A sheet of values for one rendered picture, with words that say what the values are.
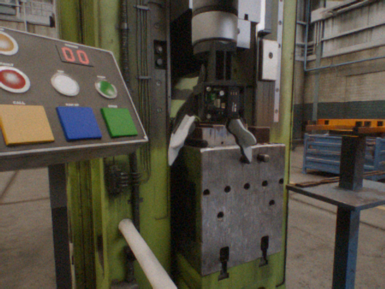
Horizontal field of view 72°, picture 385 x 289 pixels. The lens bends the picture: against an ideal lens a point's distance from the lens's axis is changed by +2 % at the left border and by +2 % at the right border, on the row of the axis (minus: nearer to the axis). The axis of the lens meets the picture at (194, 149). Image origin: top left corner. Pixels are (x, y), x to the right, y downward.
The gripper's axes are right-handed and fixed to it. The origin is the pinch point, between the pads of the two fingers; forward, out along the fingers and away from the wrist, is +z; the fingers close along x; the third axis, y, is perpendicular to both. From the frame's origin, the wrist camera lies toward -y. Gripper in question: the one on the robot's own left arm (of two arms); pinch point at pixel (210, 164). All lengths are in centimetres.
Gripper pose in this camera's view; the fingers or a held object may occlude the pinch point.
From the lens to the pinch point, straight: 48.3
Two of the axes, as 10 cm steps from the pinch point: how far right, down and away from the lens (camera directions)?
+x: 9.7, -0.3, 2.3
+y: 2.3, 1.2, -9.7
